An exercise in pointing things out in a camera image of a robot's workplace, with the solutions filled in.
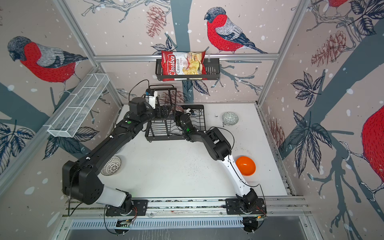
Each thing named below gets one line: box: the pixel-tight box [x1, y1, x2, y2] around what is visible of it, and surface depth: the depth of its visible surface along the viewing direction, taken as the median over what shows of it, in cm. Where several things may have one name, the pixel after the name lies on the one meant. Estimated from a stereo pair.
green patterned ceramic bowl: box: [222, 111, 239, 126], surface depth 110 cm
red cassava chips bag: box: [161, 50, 208, 82], surface depth 90 cm
